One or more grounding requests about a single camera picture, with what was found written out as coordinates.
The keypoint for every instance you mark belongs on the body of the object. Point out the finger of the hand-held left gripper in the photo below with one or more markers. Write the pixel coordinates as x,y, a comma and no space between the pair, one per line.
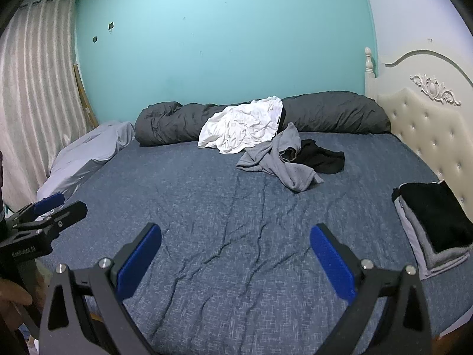
62,218
48,201

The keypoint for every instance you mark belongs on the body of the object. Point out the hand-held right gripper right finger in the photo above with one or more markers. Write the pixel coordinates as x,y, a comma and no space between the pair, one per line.
332,262

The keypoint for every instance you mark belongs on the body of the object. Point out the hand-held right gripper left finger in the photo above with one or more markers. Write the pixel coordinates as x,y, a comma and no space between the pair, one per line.
138,262

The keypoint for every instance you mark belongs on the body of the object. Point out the grey pants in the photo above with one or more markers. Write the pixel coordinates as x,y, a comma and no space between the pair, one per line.
288,170

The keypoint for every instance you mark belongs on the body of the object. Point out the person's left hand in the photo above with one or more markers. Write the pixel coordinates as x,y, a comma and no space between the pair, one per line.
16,292

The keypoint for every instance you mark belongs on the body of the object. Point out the light grey bedsheet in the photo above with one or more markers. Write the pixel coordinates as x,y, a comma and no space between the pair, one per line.
85,155

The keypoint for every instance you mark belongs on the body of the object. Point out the blue patterned bed cover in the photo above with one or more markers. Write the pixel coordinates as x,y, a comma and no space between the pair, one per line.
221,210

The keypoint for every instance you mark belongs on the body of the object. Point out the dark grey folded garment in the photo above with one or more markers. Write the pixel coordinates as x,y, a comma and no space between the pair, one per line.
439,257

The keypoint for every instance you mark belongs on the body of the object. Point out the black folded garment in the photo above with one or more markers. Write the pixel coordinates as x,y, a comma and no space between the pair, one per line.
436,210

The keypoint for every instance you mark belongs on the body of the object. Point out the cream striped curtain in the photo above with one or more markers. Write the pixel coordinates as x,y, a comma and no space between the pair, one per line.
33,81

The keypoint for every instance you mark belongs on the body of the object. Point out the dark grey duvet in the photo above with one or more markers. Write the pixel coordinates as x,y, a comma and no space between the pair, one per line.
166,122

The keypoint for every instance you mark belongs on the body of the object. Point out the white garment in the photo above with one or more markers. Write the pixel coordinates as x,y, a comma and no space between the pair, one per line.
236,129

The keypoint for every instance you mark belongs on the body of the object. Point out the cream tufted headboard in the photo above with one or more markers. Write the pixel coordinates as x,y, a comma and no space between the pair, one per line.
425,118

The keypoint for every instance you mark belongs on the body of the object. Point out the wooden frame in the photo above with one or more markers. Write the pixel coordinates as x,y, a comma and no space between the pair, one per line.
85,100

